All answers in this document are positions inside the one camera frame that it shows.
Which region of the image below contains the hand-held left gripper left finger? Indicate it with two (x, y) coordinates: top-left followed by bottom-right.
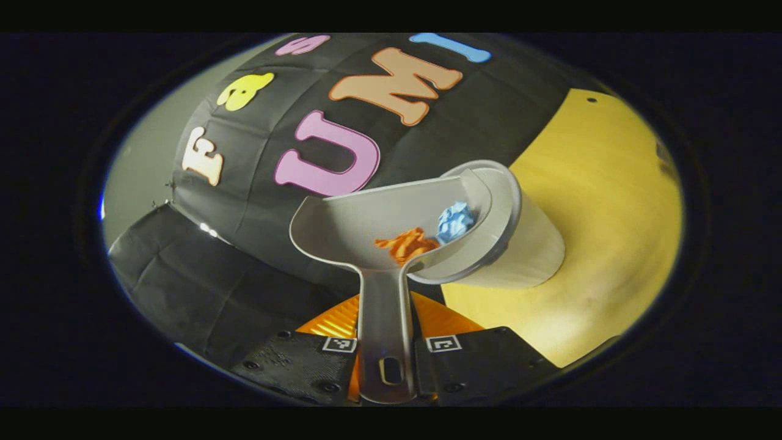
(231, 293), (361, 405)

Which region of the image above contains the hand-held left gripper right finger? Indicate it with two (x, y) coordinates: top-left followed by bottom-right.
(411, 292), (560, 406)

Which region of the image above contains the white ribbed garbage bin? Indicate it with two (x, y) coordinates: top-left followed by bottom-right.
(408, 160), (566, 289)

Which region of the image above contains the orange paper trash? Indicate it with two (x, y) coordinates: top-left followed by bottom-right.
(375, 227), (440, 266)

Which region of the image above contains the blue paper trash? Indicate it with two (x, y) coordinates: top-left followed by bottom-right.
(436, 201), (476, 245)

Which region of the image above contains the grey plastic dustpan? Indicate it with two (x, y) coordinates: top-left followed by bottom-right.
(289, 168), (494, 405)

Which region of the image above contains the black backdrop cloth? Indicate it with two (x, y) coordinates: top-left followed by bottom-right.
(107, 34), (612, 375)

